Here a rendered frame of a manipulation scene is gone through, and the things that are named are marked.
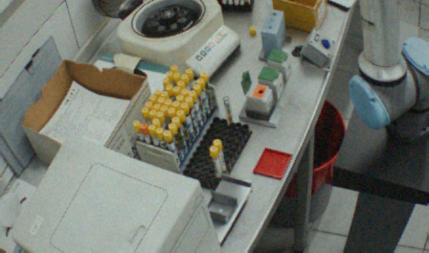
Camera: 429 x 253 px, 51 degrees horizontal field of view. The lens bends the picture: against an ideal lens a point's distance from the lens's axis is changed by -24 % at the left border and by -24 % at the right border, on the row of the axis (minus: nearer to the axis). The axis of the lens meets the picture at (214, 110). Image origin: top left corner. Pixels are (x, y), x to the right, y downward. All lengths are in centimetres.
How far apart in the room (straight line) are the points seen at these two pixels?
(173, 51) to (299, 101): 32
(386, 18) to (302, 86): 54
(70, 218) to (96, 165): 12
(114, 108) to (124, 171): 46
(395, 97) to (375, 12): 18
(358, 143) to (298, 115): 22
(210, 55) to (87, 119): 35
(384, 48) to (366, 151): 30
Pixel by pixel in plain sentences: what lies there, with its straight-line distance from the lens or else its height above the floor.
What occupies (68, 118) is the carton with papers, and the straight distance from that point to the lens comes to 135.
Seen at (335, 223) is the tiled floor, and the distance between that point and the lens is 213.
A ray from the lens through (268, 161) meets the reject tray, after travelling 122.
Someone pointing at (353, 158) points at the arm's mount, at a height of 95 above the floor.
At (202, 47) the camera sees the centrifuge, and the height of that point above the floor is 93.
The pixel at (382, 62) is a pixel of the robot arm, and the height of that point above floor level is 122.
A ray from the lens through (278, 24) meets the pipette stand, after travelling 139.
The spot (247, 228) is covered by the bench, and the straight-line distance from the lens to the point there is 113.
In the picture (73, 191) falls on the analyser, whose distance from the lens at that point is 89.
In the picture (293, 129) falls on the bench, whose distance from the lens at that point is 128.
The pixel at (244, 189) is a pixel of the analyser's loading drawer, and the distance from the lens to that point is 114.
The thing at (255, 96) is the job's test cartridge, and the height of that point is 95.
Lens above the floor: 185
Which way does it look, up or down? 47 degrees down
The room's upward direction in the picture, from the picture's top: 11 degrees counter-clockwise
